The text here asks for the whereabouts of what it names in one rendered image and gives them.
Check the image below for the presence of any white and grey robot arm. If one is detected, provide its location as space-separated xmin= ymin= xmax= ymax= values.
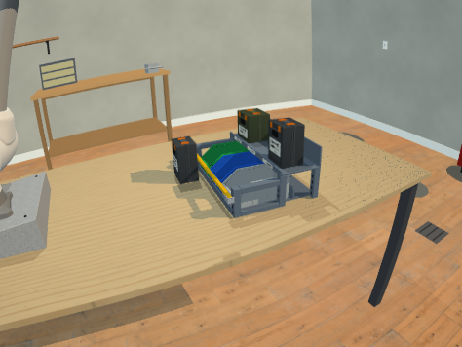
xmin=0 ymin=0 xmax=19 ymax=220

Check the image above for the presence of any grey open bin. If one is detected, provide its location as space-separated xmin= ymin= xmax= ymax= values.
xmin=223 ymin=164 xmax=290 ymax=208

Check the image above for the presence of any green bin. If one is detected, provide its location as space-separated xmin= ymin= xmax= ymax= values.
xmin=202 ymin=141 xmax=248 ymax=169

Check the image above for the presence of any blue open bin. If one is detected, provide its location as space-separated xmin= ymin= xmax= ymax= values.
xmin=211 ymin=151 xmax=265 ymax=184

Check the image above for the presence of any yellow bar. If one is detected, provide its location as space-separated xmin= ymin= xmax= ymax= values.
xmin=197 ymin=154 xmax=232 ymax=198

